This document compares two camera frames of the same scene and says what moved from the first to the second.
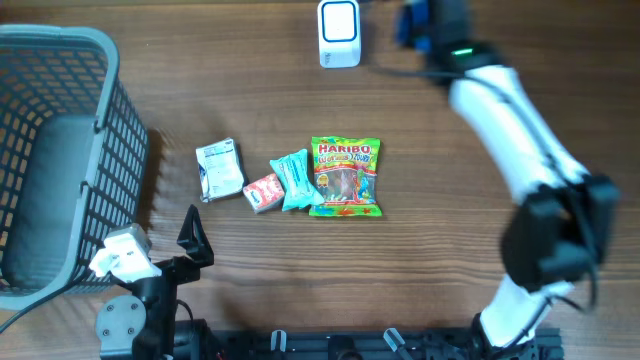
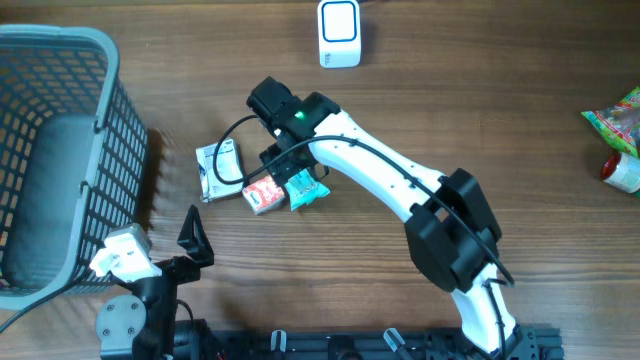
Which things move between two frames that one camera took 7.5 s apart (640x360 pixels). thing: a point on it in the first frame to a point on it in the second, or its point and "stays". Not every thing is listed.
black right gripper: x=409 y=16 to x=283 y=167
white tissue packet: x=221 y=170 stays
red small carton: x=264 y=193 stays
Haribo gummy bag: x=345 y=171 to x=621 y=122
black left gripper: x=193 y=241 stays
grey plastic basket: x=74 y=160 stays
